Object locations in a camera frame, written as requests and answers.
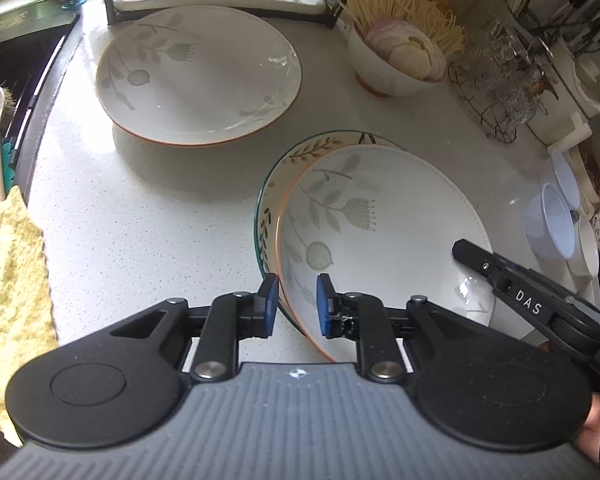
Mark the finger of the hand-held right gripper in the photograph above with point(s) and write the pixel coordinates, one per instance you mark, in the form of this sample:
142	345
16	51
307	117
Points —
510	285

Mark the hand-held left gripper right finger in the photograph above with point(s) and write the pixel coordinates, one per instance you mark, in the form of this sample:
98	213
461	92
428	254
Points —
324	305

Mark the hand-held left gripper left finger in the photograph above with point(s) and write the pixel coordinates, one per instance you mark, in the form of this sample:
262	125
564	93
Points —
269	305

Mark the small white dish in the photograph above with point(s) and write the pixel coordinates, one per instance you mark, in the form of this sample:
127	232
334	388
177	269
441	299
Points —
587	250

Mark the white leaf-print plate orange rim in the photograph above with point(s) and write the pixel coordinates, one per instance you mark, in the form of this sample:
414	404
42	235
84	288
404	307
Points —
395	220
205	75

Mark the green-rimmed leaf-pattern bowl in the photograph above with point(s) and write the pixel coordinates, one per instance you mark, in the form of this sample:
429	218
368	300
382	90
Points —
275	185

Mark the person's right hand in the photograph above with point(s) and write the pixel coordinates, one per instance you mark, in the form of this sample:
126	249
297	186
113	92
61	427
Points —
596	417

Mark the pale blue plastic bowl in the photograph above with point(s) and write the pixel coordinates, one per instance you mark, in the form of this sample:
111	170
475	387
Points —
565	172
550	225

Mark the cluster of glass cups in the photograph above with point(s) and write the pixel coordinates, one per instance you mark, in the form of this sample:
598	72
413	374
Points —
505	65

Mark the white bowl with orange base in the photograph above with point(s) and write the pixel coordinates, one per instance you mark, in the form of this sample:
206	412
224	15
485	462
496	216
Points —
385	77

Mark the yellow cloth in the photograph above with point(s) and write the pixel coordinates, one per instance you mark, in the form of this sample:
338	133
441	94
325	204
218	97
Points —
15	300

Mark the sliced onion pieces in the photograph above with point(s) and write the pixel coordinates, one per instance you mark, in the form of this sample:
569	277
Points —
410	45

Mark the dark sink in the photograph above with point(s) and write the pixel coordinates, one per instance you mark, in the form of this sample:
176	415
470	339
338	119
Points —
15	60

